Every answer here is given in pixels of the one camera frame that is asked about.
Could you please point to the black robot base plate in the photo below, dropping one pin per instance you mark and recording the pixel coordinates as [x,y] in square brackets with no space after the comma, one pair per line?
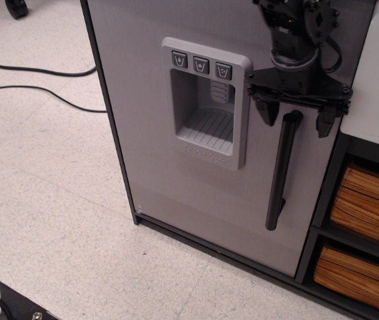
[22,307]

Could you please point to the upper wooden drawer box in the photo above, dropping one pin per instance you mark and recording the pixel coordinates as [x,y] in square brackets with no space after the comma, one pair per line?
[356,205]

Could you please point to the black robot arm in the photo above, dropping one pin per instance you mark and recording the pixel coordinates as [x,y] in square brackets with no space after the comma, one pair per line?
[304,55]

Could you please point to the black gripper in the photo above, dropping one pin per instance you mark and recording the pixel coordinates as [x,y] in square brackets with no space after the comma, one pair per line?
[307,86]

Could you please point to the grey water dispenser panel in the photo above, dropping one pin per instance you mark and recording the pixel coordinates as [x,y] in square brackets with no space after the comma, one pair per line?
[208,102]

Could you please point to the dark grey fridge cabinet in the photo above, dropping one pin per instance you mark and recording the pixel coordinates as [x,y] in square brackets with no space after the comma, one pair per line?
[116,140]

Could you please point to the black caster wheel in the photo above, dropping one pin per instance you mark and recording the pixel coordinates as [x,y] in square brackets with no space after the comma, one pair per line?
[17,8]

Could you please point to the grey toy fridge door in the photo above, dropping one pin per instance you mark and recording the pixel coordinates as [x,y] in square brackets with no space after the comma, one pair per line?
[176,200]

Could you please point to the black bar door handle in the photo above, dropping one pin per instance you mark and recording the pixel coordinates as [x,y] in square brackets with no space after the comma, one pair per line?
[290,124]

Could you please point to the dark grey shelf unit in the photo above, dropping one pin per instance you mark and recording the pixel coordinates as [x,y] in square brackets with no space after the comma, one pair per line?
[322,231]

